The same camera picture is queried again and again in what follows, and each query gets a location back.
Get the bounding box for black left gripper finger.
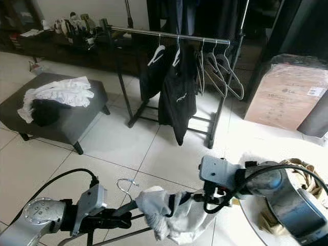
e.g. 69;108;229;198
112;199;140;216
116;203;141;221

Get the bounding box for grey hanger with metal hook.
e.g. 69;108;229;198
116;177;140;203

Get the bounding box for beige garment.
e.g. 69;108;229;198
255;158;328;237

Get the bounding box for white printed garment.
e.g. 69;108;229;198
16;75;96;124

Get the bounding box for grey plastic hanger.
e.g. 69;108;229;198
194;38;209;96
202;39;229;98
215;40;245;101

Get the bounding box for white plastic hanger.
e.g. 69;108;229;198
173;36;181;67
147;33;166;67

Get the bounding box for round white table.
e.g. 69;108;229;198
237;151;328;246

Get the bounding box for long black printed garment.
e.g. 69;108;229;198
157;44;198;147

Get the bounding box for dark grey ottoman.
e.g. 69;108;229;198
0;72;111;156

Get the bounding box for black crumpled garment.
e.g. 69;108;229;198
32;98;64;128

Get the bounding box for short black hanging garment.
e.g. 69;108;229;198
138;45;173;101

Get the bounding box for wrapped brown cardboard box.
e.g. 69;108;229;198
243;53;328;132

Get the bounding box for dark wooden sideboard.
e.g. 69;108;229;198
0;20;267;77

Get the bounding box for black metal clothes rack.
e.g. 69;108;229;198
100;0;250;150

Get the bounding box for blue white pack red top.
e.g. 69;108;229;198
30;60;47;73

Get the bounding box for white papers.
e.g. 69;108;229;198
22;28;46;38

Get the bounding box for dark wooden bookshelf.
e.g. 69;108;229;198
0;0;32;37

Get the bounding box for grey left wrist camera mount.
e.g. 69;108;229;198
71;183;108;235

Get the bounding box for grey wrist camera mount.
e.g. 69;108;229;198
198;155;245;196
71;183;108;235

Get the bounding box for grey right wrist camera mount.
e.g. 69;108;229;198
198;155;245;196

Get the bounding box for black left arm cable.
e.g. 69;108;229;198
25;168;99;217

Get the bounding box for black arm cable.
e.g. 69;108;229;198
203;163;328;215
25;168;99;217

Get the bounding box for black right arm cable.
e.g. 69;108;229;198
203;163;328;215

